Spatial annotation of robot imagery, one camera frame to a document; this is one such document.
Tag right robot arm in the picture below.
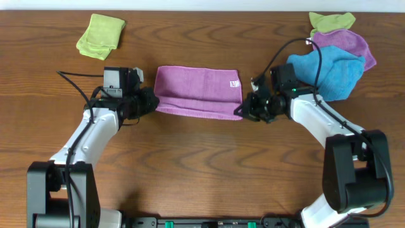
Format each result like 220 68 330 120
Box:
234 64 394 227

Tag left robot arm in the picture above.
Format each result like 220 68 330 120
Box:
27 87 159 227

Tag folded green cloth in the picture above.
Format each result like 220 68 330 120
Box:
76 13 126 60

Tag blue cloth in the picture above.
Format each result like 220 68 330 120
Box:
287 46 366 101

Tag crumpled green cloth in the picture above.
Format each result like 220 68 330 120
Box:
309 12 356 37

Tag purple cloth with tag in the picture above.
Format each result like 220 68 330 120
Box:
310 29 377 71

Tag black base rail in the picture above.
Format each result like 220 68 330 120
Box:
121 217 370 228

